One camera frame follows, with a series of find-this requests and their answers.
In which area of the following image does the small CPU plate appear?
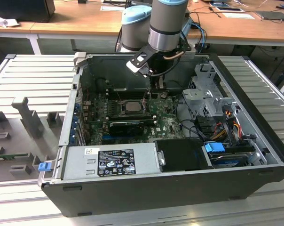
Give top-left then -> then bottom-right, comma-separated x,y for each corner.
124,101 -> 144,113

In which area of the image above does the black RAM slot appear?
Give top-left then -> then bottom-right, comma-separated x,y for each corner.
108,112 -> 157,125
108,89 -> 152,100

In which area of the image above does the metal disk bay cage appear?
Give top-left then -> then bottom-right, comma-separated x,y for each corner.
181,62 -> 237,118

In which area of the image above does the green motherboard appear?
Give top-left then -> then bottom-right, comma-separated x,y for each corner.
84,90 -> 187,145

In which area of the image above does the black graphics card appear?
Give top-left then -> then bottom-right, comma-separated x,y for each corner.
109,121 -> 145,137

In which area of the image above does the flat phone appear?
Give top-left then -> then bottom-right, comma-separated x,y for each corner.
214,6 -> 243,13

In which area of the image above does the black plastic shroud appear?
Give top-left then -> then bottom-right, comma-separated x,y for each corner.
153,138 -> 213,172

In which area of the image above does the white paper sheet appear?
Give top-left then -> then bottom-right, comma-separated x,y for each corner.
222,12 -> 255,20

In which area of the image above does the blue disk carrier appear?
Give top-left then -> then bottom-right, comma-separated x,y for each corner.
204,142 -> 225,155

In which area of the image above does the wooden desk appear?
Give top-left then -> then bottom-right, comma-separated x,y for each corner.
0,0 -> 284,47

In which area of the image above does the hard disk drive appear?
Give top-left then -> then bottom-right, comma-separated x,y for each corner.
209,152 -> 248,169

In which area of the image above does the dark flat tablet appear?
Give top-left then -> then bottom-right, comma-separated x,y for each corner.
254,10 -> 284,22

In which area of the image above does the grey power supply unit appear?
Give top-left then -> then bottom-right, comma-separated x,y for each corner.
61,142 -> 162,181

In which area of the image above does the black open PC case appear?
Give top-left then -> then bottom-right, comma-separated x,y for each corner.
37,52 -> 284,218

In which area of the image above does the grey parts rack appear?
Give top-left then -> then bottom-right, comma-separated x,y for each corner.
0,96 -> 66,182

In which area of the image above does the black box on desk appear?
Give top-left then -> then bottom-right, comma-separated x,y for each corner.
0,0 -> 56,23

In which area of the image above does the blue case latch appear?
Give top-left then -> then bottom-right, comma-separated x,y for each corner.
38,162 -> 51,172

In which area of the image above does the crumpled white paper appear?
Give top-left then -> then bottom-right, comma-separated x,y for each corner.
0,13 -> 21,29

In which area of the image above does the green RAM stick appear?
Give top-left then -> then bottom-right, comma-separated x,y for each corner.
0,153 -> 30,162

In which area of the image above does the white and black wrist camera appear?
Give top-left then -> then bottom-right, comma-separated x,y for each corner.
126,45 -> 155,78

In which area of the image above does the blue cable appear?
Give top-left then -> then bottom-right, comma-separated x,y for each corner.
190,22 -> 207,54

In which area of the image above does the black wire loop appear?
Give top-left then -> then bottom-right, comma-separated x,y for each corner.
176,94 -> 204,139

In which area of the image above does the red yellow wire bundle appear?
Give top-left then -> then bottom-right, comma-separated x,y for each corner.
212,117 -> 242,142

